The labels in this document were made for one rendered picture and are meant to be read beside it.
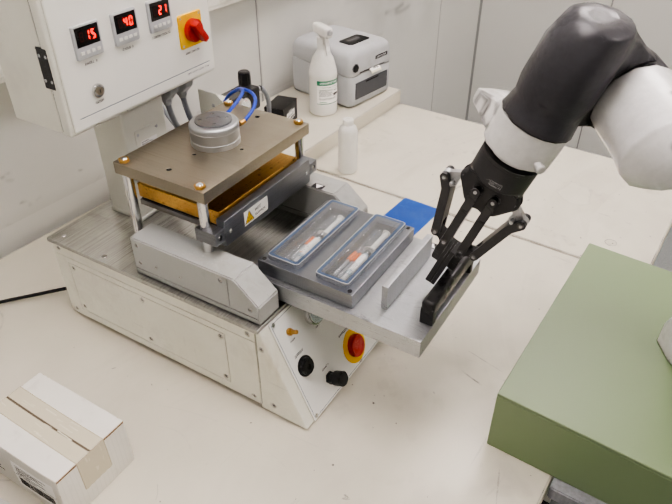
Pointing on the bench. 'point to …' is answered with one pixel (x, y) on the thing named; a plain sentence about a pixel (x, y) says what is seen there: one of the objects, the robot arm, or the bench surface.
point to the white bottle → (347, 146)
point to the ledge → (321, 140)
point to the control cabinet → (106, 70)
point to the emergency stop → (356, 345)
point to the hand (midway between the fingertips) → (443, 261)
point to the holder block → (306, 279)
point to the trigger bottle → (322, 74)
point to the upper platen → (175, 205)
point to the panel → (283, 335)
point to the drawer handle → (443, 290)
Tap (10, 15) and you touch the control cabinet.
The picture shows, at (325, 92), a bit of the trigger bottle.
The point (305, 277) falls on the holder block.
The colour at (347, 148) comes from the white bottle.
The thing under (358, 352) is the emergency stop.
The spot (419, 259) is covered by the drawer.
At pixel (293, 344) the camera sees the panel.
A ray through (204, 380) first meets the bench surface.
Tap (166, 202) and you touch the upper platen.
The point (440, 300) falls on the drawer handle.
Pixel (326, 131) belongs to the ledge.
